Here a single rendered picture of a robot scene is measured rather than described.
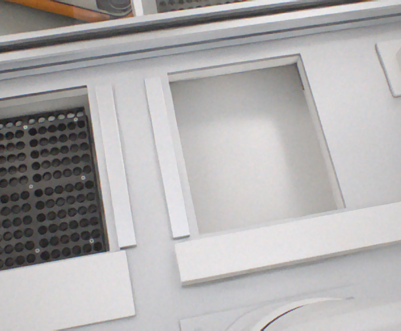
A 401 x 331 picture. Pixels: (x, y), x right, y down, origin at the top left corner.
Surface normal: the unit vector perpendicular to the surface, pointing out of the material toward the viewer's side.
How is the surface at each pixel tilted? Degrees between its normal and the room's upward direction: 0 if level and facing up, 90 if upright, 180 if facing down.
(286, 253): 0
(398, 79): 0
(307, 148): 0
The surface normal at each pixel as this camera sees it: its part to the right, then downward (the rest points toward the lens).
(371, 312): -0.16, -0.89
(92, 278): 0.04, -0.35
